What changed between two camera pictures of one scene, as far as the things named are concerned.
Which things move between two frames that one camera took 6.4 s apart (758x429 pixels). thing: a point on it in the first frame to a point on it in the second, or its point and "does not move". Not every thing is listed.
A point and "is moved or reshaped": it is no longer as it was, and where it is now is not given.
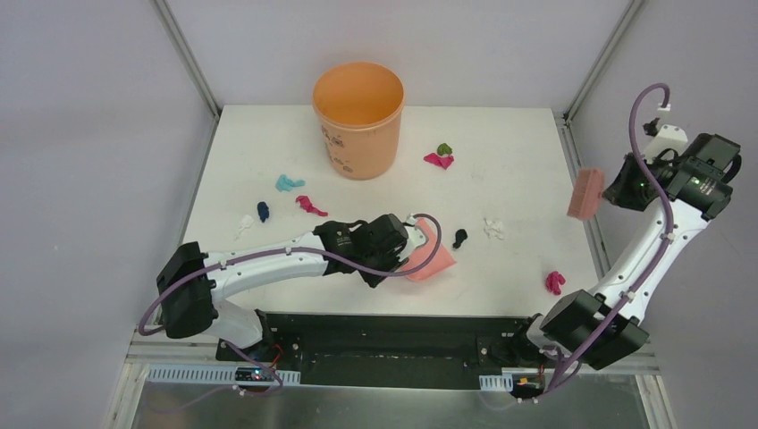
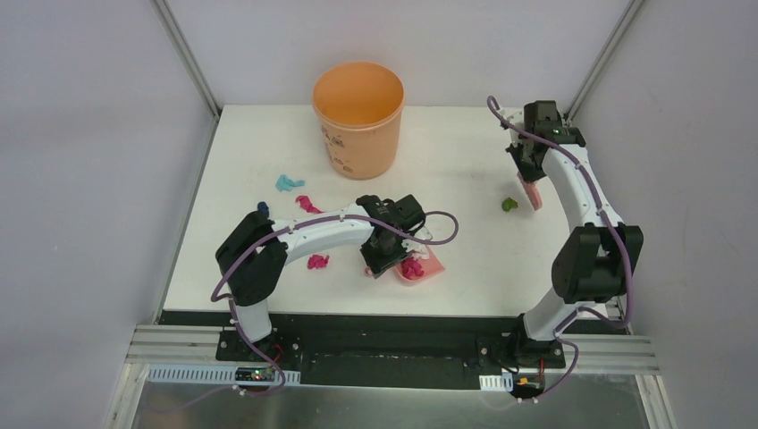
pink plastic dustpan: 442,260 is moved or reshaped
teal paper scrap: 283,183 does not move
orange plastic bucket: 359,105 does not move
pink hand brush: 587,192 is moved or reshaped
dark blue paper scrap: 263,211 does not move
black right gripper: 619,193 to 526,173
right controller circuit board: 526,385 does not move
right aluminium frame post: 605,59 does not move
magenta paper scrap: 306,203 does not move
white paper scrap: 492,229 to 422,253
